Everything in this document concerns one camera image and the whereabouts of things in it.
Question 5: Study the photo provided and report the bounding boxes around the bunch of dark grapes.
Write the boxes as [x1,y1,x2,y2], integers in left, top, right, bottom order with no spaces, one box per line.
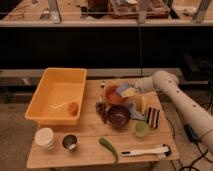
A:
[95,102,108,123]

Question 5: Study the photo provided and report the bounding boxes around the green pepper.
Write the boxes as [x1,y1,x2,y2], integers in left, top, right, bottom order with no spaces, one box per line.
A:
[99,138,119,163]

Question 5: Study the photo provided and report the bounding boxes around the white paper cup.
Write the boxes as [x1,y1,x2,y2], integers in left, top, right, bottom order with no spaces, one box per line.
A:
[34,128,55,149]

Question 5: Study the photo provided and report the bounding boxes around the yellow plastic bin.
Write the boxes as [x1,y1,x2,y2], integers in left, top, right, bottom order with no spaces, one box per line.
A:
[25,68,87,126]

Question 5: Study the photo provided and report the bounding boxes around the white spoon in bin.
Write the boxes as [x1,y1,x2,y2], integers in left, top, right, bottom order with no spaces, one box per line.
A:
[50,98,81,110]

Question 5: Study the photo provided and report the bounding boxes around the small metal cup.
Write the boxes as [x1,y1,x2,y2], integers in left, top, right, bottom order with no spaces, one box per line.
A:
[62,134,78,152]

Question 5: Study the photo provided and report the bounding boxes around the red bowl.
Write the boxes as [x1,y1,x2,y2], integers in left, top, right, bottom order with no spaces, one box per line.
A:
[104,85,125,105]

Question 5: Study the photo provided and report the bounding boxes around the striped cloth block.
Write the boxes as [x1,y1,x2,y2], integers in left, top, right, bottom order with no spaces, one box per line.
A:
[147,107,160,129]

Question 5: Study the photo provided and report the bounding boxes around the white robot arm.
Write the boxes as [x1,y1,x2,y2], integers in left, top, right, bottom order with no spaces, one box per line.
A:
[131,70,213,155]

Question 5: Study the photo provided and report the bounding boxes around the dark purple bowl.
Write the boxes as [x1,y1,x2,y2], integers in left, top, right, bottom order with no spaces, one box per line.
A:
[108,105,130,128]

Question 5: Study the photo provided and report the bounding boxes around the green cup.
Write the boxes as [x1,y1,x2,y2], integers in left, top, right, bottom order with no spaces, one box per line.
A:
[134,121,149,137]

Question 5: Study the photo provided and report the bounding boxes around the black foot pedal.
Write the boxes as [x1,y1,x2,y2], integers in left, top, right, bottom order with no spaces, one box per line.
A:
[184,124,199,142]

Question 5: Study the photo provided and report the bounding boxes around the blue yellow sponge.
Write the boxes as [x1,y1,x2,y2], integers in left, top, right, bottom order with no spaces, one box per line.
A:
[116,82,133,97]

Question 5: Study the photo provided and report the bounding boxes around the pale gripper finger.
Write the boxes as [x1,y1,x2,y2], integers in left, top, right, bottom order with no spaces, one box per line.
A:
[121,87,136,98]

